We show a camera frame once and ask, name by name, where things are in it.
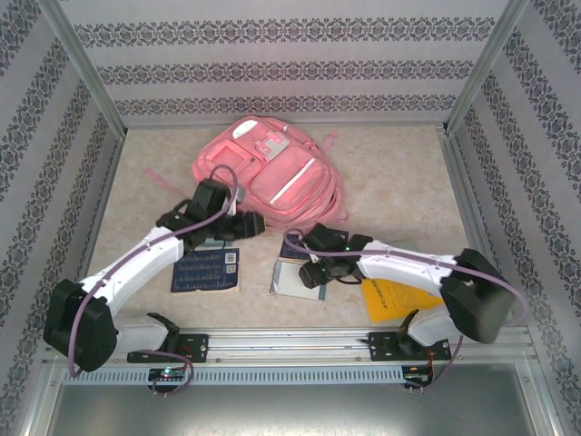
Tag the dark blue book one code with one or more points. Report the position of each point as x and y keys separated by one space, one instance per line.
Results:
x=290 y=249

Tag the white grey notebook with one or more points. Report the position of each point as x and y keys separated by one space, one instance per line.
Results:
x=288 y=281

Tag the dark blue book two codes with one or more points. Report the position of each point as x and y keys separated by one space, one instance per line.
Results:
x=204 y=272

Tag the yellow book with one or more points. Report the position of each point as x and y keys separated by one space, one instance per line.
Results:
x=395 y=302

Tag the pink school backpack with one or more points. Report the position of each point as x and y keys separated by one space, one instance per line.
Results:
x=281 y=172

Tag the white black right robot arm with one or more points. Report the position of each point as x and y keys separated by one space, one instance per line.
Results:
x=399 y=268

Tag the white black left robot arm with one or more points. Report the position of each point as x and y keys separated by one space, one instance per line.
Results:
x=136 y=259

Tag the right controller board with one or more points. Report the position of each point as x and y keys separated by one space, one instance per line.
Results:
x=415 y=374

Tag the controller board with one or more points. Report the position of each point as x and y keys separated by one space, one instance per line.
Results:
x=168 y=374
x=415 y=374

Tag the left controller board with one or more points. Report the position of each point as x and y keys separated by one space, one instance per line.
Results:
x=168 y=374

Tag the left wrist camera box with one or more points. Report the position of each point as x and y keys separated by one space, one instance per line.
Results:
x=240 y=196

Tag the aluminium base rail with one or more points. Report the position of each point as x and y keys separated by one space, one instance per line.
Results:
x=290 y=345

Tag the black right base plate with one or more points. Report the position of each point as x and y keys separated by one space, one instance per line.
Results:
x=379 y=347

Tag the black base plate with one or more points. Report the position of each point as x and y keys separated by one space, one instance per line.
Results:
x=379 y=347
x=197 y=347

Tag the aluminium left side rail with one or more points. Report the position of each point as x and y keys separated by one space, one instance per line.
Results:
x=108 y=181

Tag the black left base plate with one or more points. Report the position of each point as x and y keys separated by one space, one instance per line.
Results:
x=197 y=347

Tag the aluminium right side rail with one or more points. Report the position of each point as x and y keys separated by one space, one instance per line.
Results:
x=463 y=181

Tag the aluminium left frame post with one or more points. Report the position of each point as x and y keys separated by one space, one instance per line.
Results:
x=86 y=68

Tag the aluminium frame post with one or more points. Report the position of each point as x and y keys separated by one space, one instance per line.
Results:
x=482 y=68
x=86 y=68

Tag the aluminium right frame post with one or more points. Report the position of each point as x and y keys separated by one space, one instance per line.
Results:
x=482 y=68

